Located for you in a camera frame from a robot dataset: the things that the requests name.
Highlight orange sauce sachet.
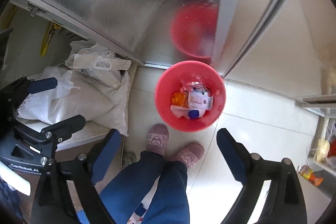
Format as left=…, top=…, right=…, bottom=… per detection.
left=171, top=92, right=189, bottom=108

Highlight blue bottle cap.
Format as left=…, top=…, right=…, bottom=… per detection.
left=187, top=110, right=200, bottom=119

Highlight grey pink foil pouch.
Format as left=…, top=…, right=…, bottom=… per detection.
left=189, top=90, right=214, bottom=111

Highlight red plastic trash bin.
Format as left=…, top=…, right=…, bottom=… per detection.
left=154, top=61, right=226, bottom=132

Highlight white woven sack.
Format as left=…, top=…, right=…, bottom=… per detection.
left=18, top=67, right=131, bottom=136

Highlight white plastic bag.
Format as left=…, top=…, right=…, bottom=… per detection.
left=65, top=40, right=131, bottom=89

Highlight left pink slipper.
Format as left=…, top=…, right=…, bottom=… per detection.
left=146, top=124, right=169, bottom=157

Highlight pink slipper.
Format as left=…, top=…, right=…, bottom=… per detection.
left=146, top=124, right=169, bottom=157
left=168, top=142, right=205, bottom=168

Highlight blue trouser legs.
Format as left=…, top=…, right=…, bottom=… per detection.
left=99, top=150, right=190, bottom=224

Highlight right pink slipper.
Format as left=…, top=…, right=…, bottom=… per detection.
left=168, top=142, right=205, bottom=168

